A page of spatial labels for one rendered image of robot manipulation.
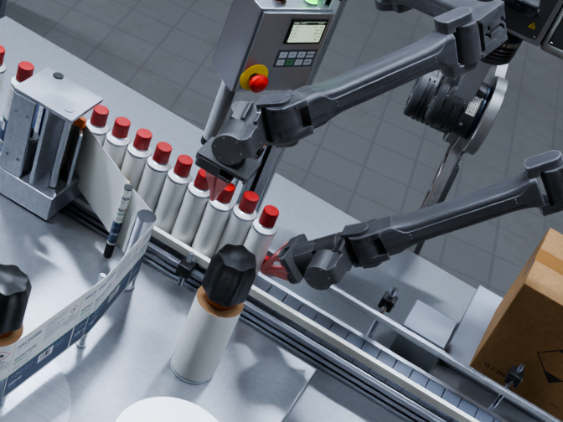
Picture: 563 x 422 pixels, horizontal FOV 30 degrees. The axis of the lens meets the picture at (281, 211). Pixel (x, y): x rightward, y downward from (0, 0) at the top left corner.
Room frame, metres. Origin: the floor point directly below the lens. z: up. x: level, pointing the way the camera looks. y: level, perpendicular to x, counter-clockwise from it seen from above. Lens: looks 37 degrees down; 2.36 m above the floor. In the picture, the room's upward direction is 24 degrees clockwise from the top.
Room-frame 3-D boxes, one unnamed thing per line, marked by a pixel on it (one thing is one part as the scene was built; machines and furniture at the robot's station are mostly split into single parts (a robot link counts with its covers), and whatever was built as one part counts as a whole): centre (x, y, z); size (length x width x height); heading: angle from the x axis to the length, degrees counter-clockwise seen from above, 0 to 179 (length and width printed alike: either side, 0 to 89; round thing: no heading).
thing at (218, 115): (1.81, 0.20, 1.18); 0.04 x 0.04 x 0.21
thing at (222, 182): (1.50, 0.13, 1.23); 0.07 x 0.07 x 0.09; 81
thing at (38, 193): (1.67, 0.49, 1.01); 0.14 x 0.13 x 0.26; 79
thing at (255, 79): (1.70, 0.14, 1.33); 0.04 x 0.03 x 0.04; 134
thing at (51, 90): (1.66, 0.49, 1.14); 0.14 x 0.11 x 0.01; 79
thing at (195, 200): (1.69, 0.17, 0.98); 0.05 x 0.05 x 0.20
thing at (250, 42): (1.78, 0.15, 1.38); 0.17 x 0.10 x 0.19; 134
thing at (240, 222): (1.68, 0.07, 0.98); 0.05 x 0.05 x 0.20
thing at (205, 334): (1.39, 0.04, 1.03); 0.09 x 0.09 x 0.30
